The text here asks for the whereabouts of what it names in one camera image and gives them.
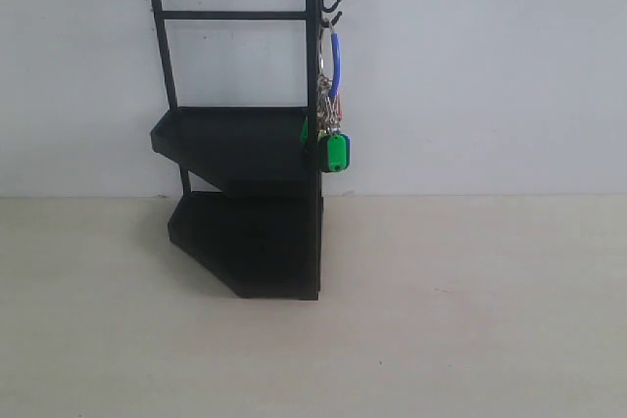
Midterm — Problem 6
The colourful key tag bunch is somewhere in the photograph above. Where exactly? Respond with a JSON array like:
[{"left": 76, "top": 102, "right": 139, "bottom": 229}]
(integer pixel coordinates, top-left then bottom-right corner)
[{"left": 314, "top": 27, "right": 351, "bottom": 173}]

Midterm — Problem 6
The black two-tier metal rack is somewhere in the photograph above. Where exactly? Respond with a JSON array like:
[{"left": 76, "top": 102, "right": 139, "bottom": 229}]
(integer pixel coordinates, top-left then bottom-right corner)
[{"left": 150, "top": 0, "right": 324, "bottom": 301}]

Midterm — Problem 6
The black curved metal hook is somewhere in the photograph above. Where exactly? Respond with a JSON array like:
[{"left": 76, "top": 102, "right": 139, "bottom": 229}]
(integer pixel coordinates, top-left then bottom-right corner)
[
  {"left": 320, "top": 11, "right": 343, "bottom": 29},
  {"left": 321, "top": 0, "right": 342, "bottom": 14}
]

